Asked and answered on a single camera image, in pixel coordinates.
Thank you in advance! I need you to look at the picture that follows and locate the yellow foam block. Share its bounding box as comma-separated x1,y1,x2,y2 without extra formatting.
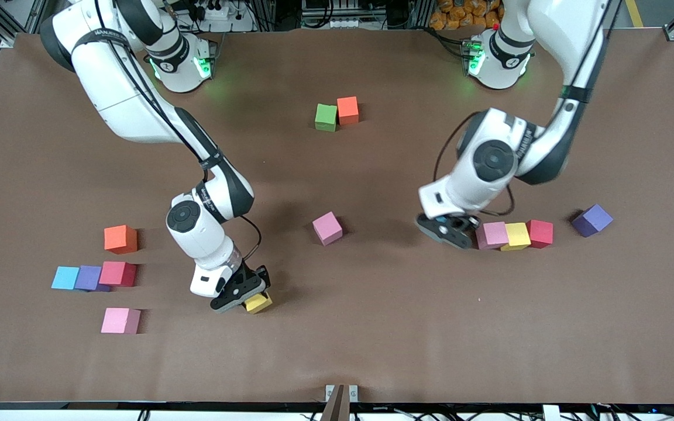
500,222,532,252
245,291,274,315

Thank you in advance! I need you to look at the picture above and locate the orange foam block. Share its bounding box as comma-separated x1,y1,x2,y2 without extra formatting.
104,225,139,255
336,96,360,126

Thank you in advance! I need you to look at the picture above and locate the green foam block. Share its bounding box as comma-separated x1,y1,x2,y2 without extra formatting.
315,103,338,132

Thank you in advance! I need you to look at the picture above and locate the pink foam block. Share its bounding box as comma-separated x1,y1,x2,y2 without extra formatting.
101,308,142,335
476,221,510,251
312,211,343,247

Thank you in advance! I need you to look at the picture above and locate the red foam block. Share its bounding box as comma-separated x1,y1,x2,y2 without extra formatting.
99,261,138,288
527,219,554,250

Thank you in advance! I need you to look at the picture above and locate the brown table cover sheet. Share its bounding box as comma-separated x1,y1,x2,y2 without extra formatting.
0,26,674,405

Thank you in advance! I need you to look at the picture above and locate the purple foam block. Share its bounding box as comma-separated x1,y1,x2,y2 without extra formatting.
571,203,614,238
75,265,112,292

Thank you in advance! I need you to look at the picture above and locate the pile of orange objects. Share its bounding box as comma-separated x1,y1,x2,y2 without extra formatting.
429,0,504,31

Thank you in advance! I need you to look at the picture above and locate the aluminium equipment rack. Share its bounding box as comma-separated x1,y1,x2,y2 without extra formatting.
238,0,431,31

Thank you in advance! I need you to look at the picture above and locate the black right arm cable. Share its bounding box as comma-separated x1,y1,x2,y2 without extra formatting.
94,0,263,261

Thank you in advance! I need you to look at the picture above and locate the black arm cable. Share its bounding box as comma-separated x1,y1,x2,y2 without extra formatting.
94,0,263,261
434,0,624,218

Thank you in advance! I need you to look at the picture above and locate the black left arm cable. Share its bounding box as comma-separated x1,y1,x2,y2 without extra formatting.
434,0,624,218

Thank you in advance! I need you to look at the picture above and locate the small metal bracket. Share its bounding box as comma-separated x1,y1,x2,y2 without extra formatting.
325,384,359,403

